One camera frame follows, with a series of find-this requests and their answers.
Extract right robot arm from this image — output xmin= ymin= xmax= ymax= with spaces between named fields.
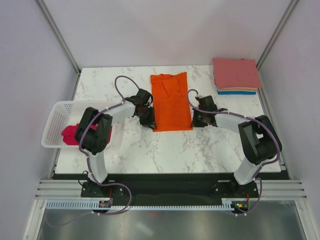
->
xmin=192 ymin=95 xmax=282 ymax=197

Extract right aluminium frame post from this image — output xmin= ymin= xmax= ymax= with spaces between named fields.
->
xmin=256 ymin=0 xmax=300 ymax=70

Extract magenta t-shirt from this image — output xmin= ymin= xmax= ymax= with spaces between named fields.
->
xmin=61 ymin=122 xmax=100 ymax=146

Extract folded pink t-shirt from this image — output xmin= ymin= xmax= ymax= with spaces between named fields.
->
xmin=212 ymin=58 xmax=262 ymax=90

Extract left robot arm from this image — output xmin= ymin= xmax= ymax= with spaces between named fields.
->
xmin=74 ymin=89 xmax=157 ymax=197

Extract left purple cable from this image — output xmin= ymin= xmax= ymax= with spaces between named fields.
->
xmin=78 ymin=75 xmax=141 ymax=216

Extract white slotted cable duct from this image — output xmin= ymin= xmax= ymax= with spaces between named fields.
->
xmin=45 ymin=198 xmax=249 ymax=211

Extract folded peach t-shirt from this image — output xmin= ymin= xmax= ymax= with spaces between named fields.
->
xmin=217 ymin=87 xmax=258 ymax=92

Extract orange t-shirt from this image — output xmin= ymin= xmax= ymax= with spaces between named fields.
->
xmin=150 ymin=72 xmax=193 ymax=132

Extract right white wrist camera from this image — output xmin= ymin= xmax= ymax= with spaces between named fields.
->
xmin=195 ymin=95 xmax=204 ymax=101

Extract aluminium frame post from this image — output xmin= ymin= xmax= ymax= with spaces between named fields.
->
xmin=35 ymin=0 xmax=81 ymax=76
xmin=256 ymin=0 xmax=300 ymax=70

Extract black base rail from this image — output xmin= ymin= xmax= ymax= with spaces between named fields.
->
xmin=81 ymin=173 xmax=259 ymax=206

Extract white plastic basket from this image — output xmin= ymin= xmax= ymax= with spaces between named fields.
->
xmin=41 ymin=100 xmax=116 ymax=149

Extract left aluminium frame post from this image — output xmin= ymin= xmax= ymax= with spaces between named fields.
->
xmin=35 ymin=0 xmax=81 ymax=76

